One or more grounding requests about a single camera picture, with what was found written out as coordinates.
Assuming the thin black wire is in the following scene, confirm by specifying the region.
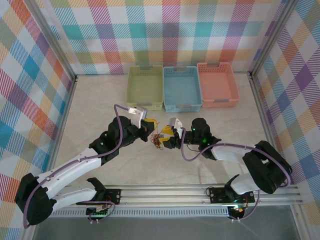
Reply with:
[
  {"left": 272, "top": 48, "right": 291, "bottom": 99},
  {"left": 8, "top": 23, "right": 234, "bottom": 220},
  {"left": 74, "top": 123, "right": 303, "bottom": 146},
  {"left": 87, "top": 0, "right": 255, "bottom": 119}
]
[
  {"left": 148, "top": 129, "right": 166, "bottom": 151},
  {"left": 149, "top": 129, "right": 166, "bottom": 151}
]

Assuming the green perforated plastic basket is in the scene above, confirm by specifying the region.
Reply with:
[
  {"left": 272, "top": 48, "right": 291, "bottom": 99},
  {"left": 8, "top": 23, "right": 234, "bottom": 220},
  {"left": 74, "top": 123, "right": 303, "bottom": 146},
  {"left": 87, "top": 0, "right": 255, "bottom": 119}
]
[{"left": 125, "top": 65, "right": 165, "bottom": 111}]

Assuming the blue perforated plastic basket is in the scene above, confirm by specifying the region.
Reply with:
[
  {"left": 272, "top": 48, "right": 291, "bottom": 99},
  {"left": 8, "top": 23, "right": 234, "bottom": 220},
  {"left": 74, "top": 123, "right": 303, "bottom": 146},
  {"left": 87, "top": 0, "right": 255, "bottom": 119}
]
[{"left": 162, "top": 66, "right": 203, "bottom": 113}]

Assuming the pink perforated plastic basket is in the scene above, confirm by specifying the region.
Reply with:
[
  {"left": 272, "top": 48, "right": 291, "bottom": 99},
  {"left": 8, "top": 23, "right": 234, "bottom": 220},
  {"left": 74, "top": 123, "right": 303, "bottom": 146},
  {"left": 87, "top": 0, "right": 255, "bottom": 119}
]
[{"left": 196, "top": 62, "right": 240, "bottom": 109}]

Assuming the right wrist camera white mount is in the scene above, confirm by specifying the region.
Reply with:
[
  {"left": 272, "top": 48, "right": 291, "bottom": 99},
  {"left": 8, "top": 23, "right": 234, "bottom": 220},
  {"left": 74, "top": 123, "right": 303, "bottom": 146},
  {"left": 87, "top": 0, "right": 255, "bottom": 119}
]
[{"left": 167, "top": 117, "right": 185, "bottom": 138}]

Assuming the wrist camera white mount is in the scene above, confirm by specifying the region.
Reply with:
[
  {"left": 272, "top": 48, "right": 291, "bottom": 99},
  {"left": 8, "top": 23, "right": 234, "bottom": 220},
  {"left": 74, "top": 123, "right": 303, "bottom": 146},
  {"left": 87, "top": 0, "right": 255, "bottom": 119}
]
[
  {"left": 126, "top": 105, "right": 148, "bottom": 129},
  {"left": 167, "top": 117, "right": 185, "bottom": 138}
]

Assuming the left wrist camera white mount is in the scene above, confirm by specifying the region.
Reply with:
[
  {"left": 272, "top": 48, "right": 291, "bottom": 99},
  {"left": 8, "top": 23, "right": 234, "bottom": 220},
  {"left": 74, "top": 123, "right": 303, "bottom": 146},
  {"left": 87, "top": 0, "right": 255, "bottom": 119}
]
[{"left": 126, "top": 105, "right": 148, "bottom": 129}]

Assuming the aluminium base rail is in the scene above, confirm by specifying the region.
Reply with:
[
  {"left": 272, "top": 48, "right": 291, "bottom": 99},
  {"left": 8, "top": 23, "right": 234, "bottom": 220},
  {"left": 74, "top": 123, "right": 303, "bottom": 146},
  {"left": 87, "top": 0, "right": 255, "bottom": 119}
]
[{"left": 32, "top": 184, "right": 302, "bottom": 210}]

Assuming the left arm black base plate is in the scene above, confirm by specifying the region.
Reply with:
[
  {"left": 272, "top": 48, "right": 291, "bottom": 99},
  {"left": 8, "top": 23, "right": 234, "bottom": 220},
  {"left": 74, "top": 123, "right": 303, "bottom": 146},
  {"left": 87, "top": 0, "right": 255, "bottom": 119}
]
[{"left": 103, "top": 188, "right": 123, "bottom": 205}]

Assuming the aluminium frame side rail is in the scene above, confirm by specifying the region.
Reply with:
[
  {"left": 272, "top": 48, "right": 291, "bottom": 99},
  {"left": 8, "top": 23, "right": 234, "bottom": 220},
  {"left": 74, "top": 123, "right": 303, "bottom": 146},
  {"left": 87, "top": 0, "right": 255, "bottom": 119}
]
[
  {"left": 21, "top": 76, "right": 78, "bottom": 240},
  {"left": 249, "top": 73, "right": 310, "bottom": 240}
]

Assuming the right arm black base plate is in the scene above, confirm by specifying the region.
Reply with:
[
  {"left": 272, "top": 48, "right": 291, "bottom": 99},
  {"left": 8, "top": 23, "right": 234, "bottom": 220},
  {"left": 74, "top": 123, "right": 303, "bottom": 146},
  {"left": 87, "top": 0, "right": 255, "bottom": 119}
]
[{"left": 208, "top": 186, "right": 256, "bottom": 204}]

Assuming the grey slotted cable duct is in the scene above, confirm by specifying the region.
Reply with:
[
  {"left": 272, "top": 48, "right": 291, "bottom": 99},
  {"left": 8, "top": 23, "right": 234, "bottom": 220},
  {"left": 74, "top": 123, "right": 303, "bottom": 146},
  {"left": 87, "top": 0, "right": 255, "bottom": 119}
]
[{"left": 51, "top": 206, "right": 232, "bottom": 218}]

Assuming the aluminium frame post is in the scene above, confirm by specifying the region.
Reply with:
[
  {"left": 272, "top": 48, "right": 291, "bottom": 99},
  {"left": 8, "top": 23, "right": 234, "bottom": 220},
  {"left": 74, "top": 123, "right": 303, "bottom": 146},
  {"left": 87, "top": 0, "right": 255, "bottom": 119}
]
[
  {"left": 249, "top": 0, "right": 299, "bottom": 77},
  {"left": 24, "top": 0, "right": 78, "bottom": 83}
]

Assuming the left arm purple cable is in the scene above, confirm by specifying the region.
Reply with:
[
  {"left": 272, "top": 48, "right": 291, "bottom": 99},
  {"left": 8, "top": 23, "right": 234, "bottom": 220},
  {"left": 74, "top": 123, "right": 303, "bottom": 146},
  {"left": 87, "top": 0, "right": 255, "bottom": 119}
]
[{"left": 22, "top": 103, "right": 130, "bottom": 230}]

